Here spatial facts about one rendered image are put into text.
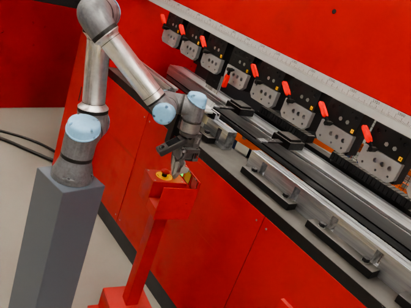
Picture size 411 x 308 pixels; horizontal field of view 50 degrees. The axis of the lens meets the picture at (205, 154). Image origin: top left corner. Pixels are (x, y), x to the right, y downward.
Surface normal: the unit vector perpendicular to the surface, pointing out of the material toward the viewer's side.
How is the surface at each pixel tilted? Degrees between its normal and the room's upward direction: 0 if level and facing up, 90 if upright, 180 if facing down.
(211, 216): 90
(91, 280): 0
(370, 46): 90
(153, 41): 90
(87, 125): 7
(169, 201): 90
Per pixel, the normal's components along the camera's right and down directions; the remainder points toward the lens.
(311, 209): -0.77, -0.01
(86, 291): 0.32, -0.88
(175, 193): 0.44, 0.47
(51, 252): 0.70, 0.47
